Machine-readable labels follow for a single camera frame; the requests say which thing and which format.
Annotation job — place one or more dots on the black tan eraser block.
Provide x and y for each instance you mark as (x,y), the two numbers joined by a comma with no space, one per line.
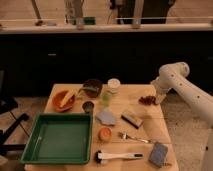
(132,118)

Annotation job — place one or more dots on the small dark tin can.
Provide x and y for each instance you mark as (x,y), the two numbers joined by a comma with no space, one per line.
(88,107)

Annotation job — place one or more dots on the light blue cloth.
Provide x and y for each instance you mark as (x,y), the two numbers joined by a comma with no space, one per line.
(106,118)

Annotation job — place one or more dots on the green cup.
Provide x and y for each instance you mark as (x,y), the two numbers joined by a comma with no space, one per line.
(106,98)

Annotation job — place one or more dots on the yellow banana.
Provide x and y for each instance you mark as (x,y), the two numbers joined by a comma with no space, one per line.
(69,98)

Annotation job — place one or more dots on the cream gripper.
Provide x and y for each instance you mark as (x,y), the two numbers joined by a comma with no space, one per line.
(160,98)

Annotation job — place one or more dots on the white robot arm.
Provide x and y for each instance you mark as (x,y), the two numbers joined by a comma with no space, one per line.
(173,76)

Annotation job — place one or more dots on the green plastic tray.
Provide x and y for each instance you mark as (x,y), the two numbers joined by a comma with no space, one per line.
(59,139)

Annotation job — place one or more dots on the orange fruit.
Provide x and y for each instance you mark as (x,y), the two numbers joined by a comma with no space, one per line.
(105,134)

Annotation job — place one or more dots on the silver fork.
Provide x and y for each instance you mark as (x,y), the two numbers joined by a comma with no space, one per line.
(125,136)

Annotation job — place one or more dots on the white dish brush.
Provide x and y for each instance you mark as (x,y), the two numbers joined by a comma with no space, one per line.
(100,157)

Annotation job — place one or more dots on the dark brown bowl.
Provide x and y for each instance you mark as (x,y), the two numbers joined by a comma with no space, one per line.
(92,87)

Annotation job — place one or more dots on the red grape bunch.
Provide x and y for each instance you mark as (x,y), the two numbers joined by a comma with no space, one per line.
(148,100)

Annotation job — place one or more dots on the blue sponge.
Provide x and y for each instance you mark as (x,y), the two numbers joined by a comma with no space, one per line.
(158,154)

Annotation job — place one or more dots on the white cup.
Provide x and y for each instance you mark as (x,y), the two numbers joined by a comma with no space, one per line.
(113,85)

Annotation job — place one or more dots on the orange bowl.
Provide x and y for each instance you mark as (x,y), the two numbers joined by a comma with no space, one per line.
(57,99)

